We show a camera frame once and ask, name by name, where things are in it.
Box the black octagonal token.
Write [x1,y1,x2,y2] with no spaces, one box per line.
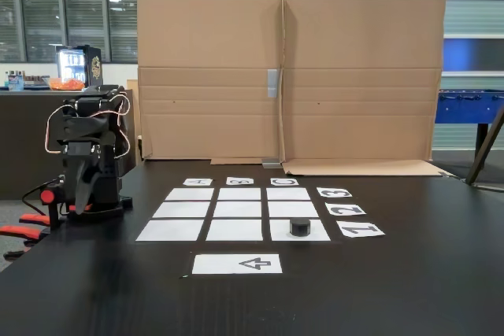
[289,217,313,237]

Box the white paper grid square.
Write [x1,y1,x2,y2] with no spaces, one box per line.
[152,201,211,219]
[269,219,332,242]
[212,201,263,219]
[268,201,320,219]
[266,187,313,201]
[205,219,264,242]
[135,219,205,242]
[217,187,262,201]
[164,187,215,201]

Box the black clamp with red knob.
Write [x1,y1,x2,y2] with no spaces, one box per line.
[39,183,94,231]

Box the dark brown counter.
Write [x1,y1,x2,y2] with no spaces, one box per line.
[0,90,137,201]

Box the small brown cardboard sheet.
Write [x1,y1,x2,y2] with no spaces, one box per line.
[117,79,143,178]

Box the orange snack bag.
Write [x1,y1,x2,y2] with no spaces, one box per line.
[47,78,86,91]

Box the black mini fridge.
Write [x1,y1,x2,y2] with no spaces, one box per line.
[56,44,105,90]

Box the blue labelled box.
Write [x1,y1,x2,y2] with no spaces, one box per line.
[4,70,26,92]

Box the white paper sheet with arrow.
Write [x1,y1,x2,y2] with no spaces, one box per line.
[191,253,284,275]

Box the large brown cardboard panel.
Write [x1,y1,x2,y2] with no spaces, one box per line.
[280,0,454,177]
[135,0,285,166]

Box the paper label number 3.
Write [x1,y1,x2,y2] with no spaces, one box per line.
[316,186,354,198]

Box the paper label number 2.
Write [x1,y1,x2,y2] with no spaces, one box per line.
[324,202,368,217]

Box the paper label number 1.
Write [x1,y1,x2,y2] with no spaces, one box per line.
[336,222,387,239]

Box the blue foosball table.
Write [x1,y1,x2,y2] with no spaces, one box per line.
[435,88,504,153]

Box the brown wooden stand leg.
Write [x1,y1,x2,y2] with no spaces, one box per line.
[465,105,504,186]

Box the black power cable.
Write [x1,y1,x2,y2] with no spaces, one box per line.
[20,181,61,216]

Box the red handled black clamp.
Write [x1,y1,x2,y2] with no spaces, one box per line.
[0,212,51,260]

